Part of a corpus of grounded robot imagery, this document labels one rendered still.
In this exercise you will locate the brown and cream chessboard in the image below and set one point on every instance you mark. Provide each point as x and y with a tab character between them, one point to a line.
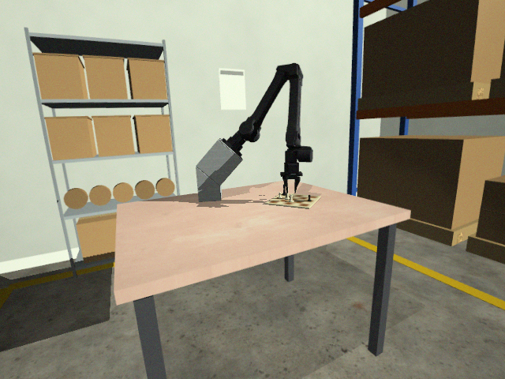
299	201

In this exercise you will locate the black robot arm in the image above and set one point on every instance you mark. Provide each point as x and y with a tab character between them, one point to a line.
248	132

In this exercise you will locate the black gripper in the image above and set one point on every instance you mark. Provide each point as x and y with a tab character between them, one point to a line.
286	176

